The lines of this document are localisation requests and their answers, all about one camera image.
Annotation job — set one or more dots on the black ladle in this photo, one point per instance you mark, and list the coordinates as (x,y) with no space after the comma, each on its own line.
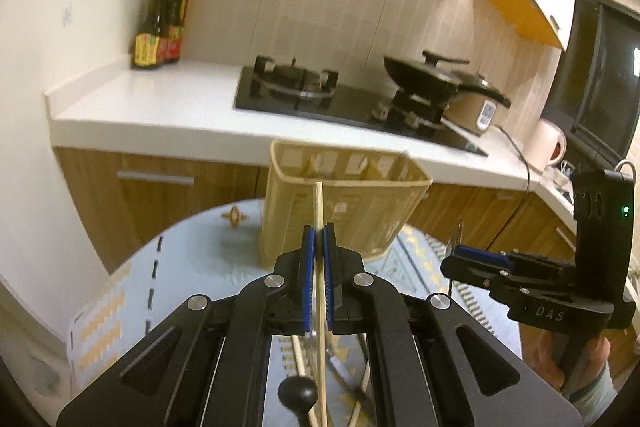
(296,394)

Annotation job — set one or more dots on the white electric kettle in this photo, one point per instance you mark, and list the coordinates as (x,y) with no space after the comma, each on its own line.
(545,147)

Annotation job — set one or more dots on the tan rice cooker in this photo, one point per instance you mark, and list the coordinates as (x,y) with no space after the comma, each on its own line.
(472,112)

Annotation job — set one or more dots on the red label sauce bottle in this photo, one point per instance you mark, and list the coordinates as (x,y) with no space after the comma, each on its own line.
(176,27)

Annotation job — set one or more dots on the black gas stove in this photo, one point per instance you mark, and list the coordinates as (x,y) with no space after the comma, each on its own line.
(280,99)

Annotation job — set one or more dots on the wooden chopstick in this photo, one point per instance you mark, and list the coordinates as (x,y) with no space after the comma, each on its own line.
(317,207)
(299,359)

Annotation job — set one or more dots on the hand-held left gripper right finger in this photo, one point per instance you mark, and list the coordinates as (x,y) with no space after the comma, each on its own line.
(328,277)

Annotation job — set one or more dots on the black wok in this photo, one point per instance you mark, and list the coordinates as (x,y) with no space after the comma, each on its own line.
(420,79)

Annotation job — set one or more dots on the dark window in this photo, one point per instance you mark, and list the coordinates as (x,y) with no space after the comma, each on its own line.
(605,72)

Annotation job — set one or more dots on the dark soy sauce bottle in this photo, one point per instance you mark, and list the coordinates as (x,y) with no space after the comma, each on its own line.
(147,42)

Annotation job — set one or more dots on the beige plastic utensil basket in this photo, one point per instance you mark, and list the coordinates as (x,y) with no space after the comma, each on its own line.
(350,202)

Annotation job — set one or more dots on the white refrigerator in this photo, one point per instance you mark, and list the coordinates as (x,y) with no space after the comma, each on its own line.
(60,32)

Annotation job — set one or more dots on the metal fork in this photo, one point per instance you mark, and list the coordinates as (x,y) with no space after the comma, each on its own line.
(457,234)

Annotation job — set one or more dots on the person's right hand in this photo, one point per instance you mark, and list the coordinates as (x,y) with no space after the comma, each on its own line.
(545,362)

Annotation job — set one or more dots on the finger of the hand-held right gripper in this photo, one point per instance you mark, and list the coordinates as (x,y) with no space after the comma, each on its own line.
(482,252)
(475,271)

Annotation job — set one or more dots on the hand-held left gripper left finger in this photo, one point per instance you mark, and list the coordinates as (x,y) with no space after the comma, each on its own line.
(311,277)

